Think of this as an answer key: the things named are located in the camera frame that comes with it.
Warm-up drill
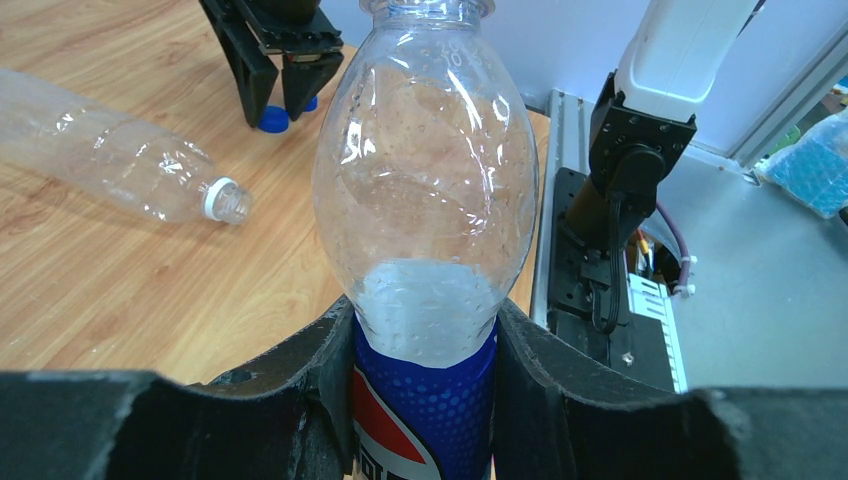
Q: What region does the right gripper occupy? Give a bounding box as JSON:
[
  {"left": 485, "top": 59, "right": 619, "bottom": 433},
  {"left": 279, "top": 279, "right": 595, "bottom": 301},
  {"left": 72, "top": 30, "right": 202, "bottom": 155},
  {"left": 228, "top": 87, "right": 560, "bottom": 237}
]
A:
[{"left": 200, "top": 0, "right": 344, "bottom": 128}]

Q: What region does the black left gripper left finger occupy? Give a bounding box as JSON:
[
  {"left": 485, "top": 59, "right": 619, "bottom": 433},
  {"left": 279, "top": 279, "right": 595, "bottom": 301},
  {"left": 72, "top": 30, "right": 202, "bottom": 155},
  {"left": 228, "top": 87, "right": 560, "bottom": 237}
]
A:
[{"left": 1, "top": 298, "right": 354, "bottom": 479}]

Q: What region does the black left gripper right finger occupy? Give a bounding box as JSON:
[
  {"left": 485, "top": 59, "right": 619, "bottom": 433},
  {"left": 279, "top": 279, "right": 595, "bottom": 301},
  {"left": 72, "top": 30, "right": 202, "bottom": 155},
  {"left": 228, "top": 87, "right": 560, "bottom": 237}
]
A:
[{"left": 493, "top": 301, "right": 847, "bottom": 479}]

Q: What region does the Pepsi bottle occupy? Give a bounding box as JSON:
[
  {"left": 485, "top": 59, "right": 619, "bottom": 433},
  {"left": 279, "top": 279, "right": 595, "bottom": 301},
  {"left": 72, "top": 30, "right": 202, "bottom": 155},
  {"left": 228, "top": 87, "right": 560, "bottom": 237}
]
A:
[{"left": 312, "top": 1, "right": 539, "bottom": 479}]

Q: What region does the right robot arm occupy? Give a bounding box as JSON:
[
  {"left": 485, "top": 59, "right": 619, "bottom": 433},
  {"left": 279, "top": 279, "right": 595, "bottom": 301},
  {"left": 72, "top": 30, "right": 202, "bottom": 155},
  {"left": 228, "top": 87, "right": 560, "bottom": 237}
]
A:
[{"left": 202, "top": 1, "right": 757, "bottom": 249}]

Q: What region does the clear unlabelled plastic bottle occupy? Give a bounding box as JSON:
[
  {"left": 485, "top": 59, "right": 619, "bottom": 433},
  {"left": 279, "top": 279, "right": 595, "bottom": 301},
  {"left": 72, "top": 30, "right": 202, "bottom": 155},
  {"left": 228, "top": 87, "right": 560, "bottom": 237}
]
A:
[{"left": 1, "top": 69, "right": 253, "bottom": 225}]

